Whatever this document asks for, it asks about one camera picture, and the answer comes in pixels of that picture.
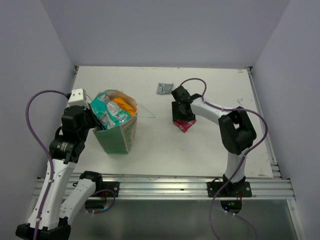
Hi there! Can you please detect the pink snack packet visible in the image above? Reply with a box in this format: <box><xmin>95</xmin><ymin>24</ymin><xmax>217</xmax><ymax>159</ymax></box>
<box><xmin>173</xmin><ymin>120</ymin><xmax>197</xmax><ymax>133</ymax></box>

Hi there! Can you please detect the grey snack packet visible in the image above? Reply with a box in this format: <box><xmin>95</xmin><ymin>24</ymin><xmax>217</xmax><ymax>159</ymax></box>
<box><xmin>156</xmin><ymin>82</ymin><xmax>174</xmax><ymax>95</ymax></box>

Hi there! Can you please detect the teal candy packet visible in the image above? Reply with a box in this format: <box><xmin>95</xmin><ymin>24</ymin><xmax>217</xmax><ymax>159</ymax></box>
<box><xmin>90</xmin><ymin>92</ymin><xmax>131</xmax><ymax>130</ymax></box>

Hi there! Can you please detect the green paper bag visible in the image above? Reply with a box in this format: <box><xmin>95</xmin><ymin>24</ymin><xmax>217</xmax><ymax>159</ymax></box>
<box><xmin>86</xmin><ymin>89</ymin><xmax>156</xmax><ymax>155</ymax></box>

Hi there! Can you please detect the orange yellow snack packet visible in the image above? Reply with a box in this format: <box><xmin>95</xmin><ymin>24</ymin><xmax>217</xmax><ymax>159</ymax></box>
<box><xmin>113</xmin><ymin>96</ymin><xmax>138</xmax><ymax>117</ymax></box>

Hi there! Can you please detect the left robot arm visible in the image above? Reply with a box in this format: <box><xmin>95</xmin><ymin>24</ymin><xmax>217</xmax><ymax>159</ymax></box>
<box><xmin>15</xmin><ymin>105</ymin><xmax>104</xmax><ymax>240</ymax></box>

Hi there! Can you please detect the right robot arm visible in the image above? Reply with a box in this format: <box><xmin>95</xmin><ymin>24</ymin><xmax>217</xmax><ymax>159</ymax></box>
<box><xmin>171</xmin><ymin>86</ymin><xmax>257</xmax><ymax>197</ymax></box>

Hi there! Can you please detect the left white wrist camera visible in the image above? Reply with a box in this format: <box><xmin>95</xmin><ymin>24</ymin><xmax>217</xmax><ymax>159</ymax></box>
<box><xmin>67</xmin><ymin>88</ymin><xmax>90</xmax><ymax>109</ymax></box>

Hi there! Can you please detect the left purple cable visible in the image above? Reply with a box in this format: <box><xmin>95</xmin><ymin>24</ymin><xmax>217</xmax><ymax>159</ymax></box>
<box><xmin>25</xmin><ymin>89</ymin><xmax>71</xmax><ymax>240</ymax></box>

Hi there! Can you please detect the purple cable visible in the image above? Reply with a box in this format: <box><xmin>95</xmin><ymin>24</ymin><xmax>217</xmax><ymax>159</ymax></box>
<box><xmin>179</xmin><ymin>78</ymin><xmax>269</xmax><ymax>240</ymax></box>
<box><xmin>25</xmin><ymin>89</ymin><xmax>71</xmax><ymax>240</ymax></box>

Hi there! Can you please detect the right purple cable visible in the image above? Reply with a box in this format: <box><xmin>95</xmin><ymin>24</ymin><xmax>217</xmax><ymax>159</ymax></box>
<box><xmin>179</xmin><ymin>78</ymin><xmax>269</xmax><ymax>240</ymax></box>

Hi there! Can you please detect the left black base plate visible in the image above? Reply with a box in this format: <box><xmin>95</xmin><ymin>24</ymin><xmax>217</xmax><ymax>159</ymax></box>
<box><xmin>90</xmin><ymin>181</ymin><xmax>120</xmax><ymax>199</ymax></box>

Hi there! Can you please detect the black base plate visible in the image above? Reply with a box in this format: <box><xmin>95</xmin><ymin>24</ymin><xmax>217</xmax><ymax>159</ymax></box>
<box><xmin>206</xmin><ymin>178</ymin><xmax>253</xmax><ymax>198</ymax></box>
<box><xmin>90</xmin><ymin>181</ymin><xmax>120</xmax><ymax>199</ymax></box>

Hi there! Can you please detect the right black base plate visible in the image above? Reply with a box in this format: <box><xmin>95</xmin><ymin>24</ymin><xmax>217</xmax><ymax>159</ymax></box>
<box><xmin>206</xmin><ymin>178</ymin><xmax>253</xmax><ymax>198</ymax></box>

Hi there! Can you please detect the aluminium mounting rail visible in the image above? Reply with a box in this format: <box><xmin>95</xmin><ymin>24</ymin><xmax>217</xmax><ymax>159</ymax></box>
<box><xmin>36</xmin><ymin>172</ymin><xmax>296</xmax><ymax>201</ymax></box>

